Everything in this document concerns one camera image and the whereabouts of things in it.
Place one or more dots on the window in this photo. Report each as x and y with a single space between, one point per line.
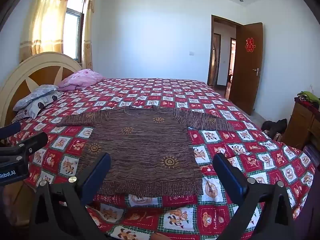
73 22

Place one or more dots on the striped pillow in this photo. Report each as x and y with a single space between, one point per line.
18 116

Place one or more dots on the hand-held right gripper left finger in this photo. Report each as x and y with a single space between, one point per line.
100 170

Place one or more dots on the red paper door decoration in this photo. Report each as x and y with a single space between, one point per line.
250 45

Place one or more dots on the wooden cabinet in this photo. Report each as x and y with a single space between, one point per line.
300 125

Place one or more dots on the hallway wooden door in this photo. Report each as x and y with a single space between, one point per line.
214 60

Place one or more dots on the pink pillow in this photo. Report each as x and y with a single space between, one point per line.
81 78

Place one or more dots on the wide yellow curtain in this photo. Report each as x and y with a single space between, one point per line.
45 22

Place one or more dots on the red checkered printed bedspread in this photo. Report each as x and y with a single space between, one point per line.
225 155

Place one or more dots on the brown wooden door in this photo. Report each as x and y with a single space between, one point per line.
246 67

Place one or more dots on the cream wooden bed headboard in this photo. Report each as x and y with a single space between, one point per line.
20 80

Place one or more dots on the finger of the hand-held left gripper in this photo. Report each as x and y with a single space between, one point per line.
11 130
32 141

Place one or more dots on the grey patterned pillow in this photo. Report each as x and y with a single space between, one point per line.
37 97

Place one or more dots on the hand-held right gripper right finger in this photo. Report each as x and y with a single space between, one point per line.
227 177

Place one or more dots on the brown knitted sweater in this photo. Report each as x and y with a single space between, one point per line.
145 145

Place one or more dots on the narrow yellow curtain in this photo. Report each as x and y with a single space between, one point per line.
88 30

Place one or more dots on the green cloth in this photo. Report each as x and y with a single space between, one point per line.
308 95

